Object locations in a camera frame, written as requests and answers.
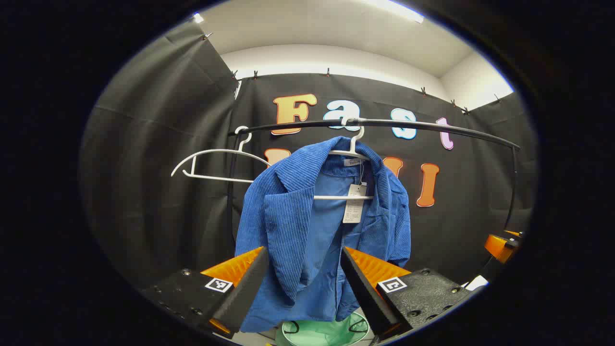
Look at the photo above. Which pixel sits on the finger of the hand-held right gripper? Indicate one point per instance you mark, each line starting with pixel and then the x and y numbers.
pixel 499 245

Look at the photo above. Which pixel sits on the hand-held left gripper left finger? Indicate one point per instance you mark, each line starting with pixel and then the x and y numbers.
pixel 242 293

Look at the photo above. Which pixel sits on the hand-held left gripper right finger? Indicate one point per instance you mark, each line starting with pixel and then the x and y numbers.
pixel 365 293

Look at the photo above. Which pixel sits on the green laundry hamper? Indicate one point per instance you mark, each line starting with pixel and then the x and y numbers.
pixel 326 334

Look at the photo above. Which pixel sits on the white clothes hanger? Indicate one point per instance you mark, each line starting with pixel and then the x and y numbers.
pixel 336 197
pixel 216 178

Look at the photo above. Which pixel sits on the black clothes rack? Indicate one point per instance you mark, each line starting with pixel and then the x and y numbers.
pixel 418 124

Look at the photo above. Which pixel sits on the white paper garment tag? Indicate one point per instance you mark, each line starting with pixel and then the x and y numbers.
pixel 354 206

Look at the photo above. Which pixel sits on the black backdrop cloth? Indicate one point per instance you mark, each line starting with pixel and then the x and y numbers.
pixel 144 168

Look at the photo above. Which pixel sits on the small bright ceiling lamp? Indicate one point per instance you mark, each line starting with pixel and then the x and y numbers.
pixel 198 18

